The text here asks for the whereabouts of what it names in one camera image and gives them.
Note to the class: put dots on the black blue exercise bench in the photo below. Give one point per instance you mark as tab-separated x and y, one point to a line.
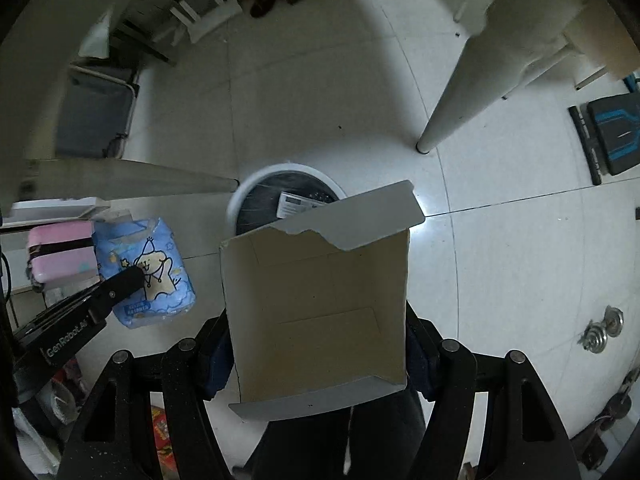
608	131

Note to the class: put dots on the person's black trousers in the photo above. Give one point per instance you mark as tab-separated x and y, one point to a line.
374	440

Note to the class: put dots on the dark green suitcase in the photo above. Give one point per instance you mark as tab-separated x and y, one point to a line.
95	116

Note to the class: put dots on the small chrome dumbbell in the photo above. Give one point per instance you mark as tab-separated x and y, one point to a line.
595	337

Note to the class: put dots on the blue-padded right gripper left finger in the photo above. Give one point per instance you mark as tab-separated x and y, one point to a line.
218	354

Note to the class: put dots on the round white trash bin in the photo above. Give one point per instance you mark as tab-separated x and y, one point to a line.
277	192

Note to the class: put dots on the white medicine box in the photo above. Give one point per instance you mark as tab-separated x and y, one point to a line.
290	204

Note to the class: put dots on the blue cartoon tissue pack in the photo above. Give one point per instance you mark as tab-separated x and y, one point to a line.
150	246

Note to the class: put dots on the pink suitcase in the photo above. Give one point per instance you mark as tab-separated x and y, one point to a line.
60	254

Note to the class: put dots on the white table leg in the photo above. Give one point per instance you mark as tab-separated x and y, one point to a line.
516	34

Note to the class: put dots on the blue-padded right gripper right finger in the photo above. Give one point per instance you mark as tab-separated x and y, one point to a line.
422	353

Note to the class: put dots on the green white carton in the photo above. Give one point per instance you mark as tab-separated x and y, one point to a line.
316	305

